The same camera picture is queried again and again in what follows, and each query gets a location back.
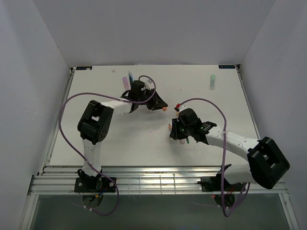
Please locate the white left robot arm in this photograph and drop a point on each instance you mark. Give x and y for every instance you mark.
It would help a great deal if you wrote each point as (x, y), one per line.
(96, 119)

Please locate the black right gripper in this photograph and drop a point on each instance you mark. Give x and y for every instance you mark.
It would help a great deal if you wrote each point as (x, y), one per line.
(175, 133)

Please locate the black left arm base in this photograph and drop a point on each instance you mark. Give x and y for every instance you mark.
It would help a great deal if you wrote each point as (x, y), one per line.
(99, 185)

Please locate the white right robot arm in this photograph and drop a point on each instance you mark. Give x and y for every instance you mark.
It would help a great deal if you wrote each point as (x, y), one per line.
(265, 163)

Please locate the pink highlighter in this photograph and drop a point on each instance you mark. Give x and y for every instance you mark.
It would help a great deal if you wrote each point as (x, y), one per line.
(126, 83)

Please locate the green highlighter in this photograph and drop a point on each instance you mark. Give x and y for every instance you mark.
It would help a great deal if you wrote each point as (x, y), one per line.
(212, 82)

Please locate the blue ink pen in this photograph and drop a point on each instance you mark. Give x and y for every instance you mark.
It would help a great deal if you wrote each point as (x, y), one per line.
(130, 77)

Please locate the yellow orange highlighter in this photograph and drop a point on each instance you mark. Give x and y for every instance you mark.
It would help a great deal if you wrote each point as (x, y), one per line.
(182, 141)

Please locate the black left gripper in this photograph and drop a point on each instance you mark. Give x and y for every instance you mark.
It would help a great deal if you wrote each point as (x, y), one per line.
(156, 102)

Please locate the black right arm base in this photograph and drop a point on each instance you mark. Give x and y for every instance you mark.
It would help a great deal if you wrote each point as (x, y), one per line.
(233, 179)

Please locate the aluminium frame rail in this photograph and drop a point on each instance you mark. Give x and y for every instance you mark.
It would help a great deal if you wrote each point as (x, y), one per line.
(130, 180)

